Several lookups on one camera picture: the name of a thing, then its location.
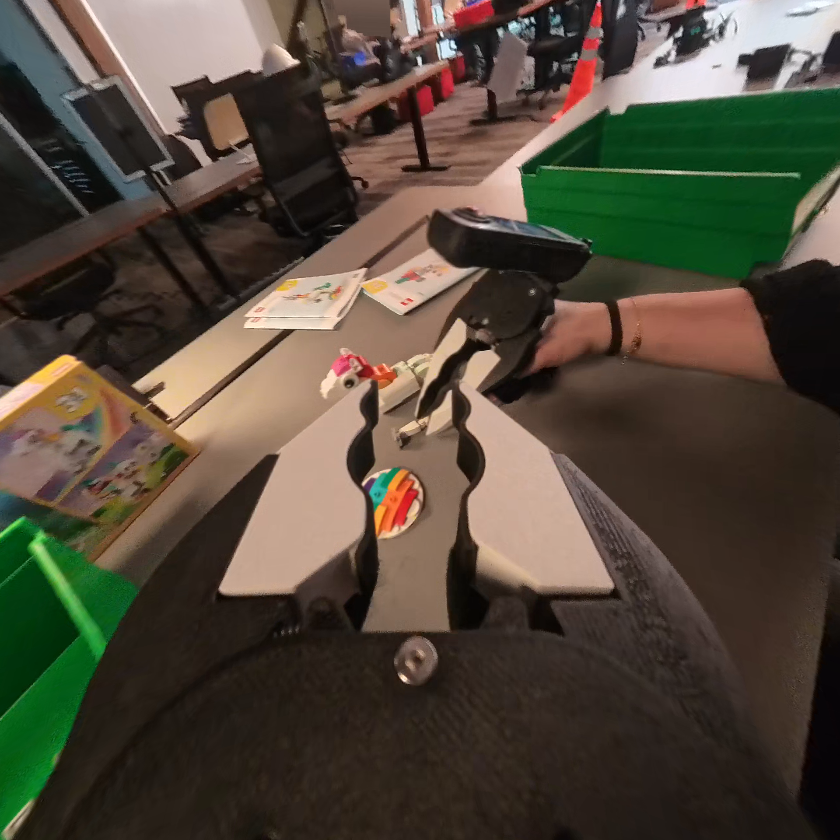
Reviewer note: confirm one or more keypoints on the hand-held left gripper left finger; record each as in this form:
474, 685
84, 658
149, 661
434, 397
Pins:
295, 525

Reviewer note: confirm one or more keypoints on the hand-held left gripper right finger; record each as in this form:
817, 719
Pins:
531, 525

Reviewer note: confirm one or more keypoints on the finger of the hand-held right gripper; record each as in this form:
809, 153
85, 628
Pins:
484, 369
439, 418

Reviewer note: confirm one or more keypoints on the small white grey lego leg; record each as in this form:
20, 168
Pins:
412, 430

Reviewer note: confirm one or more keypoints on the round rainbow lego build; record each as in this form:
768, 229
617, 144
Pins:
394, 502

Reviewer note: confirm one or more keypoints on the white lego unicorn figure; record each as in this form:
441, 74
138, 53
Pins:
344, 374

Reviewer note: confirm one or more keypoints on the green plastic bin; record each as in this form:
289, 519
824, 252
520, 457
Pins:
656, 210
33, 623

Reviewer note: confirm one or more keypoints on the person's right forearm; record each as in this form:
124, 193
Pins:
695, 328

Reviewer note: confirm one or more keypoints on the lego instruction booklet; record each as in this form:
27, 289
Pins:
413, 282
308, 298

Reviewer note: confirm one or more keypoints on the yellow lego set box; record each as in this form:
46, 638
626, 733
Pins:
85, 453

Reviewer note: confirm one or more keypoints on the person's right hand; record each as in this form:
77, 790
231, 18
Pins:
577, 334

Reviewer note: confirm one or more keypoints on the black wristband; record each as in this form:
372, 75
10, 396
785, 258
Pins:
613, 328

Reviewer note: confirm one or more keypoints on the red storage box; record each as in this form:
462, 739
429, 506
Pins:
441, 84

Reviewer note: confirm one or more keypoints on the white board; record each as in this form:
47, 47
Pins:
506, 69

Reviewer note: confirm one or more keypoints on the orange traffic cone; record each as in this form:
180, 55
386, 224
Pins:
581, 79

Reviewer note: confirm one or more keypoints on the long grey desk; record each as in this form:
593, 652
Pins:
387, 88

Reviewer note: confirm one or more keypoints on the black mesh office chair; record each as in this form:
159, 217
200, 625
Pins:
295, 151

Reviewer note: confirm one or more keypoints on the white dome object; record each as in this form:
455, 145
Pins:
281, 58

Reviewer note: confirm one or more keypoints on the black device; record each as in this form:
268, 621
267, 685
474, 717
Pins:
764, 62

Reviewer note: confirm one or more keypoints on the dark chair tan back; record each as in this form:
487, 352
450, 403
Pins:
223, 121

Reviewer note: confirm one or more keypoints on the dark wooden desk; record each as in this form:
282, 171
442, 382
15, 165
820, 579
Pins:
79, 229

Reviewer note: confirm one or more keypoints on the grey framed monitor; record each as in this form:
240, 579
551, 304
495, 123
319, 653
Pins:
118, 124

